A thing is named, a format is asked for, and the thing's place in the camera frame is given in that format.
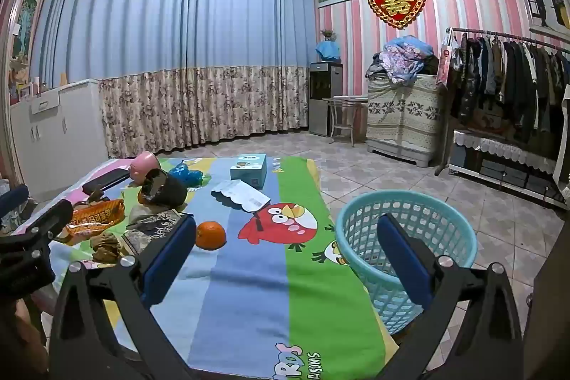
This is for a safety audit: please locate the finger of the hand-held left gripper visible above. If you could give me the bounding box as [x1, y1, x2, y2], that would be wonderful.
[0, 199, 74, 305]
[0, 183, 30, 226]

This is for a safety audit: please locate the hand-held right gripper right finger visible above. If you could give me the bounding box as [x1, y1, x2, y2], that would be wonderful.
[377, 213, 524, 380]

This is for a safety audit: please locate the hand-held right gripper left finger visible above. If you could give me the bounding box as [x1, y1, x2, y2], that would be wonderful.
[49, 213, 197, 380]

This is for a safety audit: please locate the tan paper wrapper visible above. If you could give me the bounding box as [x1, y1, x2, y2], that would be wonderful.
[124, 204, 184, 257]

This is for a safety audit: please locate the orange fruit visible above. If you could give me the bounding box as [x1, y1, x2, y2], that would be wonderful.
[195, 220, 227, 251]

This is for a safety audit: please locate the orange snack packet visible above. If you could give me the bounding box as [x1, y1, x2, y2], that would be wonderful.
[56, 199, 126, 246]

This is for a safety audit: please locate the light blue plastic basket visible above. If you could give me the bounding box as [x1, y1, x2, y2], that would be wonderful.
[335, 191, 478, 336]

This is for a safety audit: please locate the brown paper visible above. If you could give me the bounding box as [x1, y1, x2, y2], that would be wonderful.
[90, 231, 122, 264]

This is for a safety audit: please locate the black foil paper cup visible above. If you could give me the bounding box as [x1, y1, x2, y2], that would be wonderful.
[137, 168, 188, 208]

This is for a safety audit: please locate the blue plastic bag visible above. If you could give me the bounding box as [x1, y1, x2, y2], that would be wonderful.
[168, 163, 204, 188]

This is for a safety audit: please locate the white paper sheet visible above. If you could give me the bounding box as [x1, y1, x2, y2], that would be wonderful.
[210, 179, 271, 214]

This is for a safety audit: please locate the person's left forearm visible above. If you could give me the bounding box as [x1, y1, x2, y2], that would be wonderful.
[15, 299, 49, 376]

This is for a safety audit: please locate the black leather case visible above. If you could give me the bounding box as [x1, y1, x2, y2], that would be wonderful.
[82, 168, 131, 196]

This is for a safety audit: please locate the colourful cartoon printed blanket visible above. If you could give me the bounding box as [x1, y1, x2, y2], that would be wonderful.
[9, 156, 399, 380]

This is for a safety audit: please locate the white low cabinet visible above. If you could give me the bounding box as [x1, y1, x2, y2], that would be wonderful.
[9, 77, 110, 203]

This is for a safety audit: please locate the pink pig mug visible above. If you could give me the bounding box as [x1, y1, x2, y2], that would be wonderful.
[129, 151, 160, 185]

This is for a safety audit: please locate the light blue cardboard box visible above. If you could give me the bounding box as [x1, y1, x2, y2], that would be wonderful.
[230, 154, 268, 190]

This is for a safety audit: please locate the pile of colourful toys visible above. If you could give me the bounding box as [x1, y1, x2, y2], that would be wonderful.
[10, 58, 32, 101]

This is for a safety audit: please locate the white lace shelf cover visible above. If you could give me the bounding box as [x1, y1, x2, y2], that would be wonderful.
[452, 130, 563, 176]

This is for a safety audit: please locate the small round glass table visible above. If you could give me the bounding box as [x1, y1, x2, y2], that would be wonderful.
[322, 95, 369, 146]

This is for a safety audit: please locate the grey water dispenser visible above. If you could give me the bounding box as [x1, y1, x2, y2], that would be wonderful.
[309, 62, 343, 137]

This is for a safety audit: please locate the pink hanging bag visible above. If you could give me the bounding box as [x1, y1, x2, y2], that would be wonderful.
[436, 43, 456, 89]

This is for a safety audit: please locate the pile of folded clothes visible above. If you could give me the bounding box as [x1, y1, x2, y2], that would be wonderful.
[366, 35, 439, 84]

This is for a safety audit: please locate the blue and floral curtain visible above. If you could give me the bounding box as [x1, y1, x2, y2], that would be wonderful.
[29, 0, 315, 160]

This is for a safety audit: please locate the row of hanging dark clothes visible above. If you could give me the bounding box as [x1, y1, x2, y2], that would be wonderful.
[450, 30, 570, 145]

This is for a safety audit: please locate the blue cloth cover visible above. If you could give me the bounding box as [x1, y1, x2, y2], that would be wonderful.
[316, 42, 342, 63]

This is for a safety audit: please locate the metal clothes rack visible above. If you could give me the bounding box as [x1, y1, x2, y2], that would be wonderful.
[439, 26, 570, 212]

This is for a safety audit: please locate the teal wall poster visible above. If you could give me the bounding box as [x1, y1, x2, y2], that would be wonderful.
[11, 0, 38, 60]

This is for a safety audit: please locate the white frame stand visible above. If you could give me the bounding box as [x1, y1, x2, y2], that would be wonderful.
[552, 85, 570, 203]

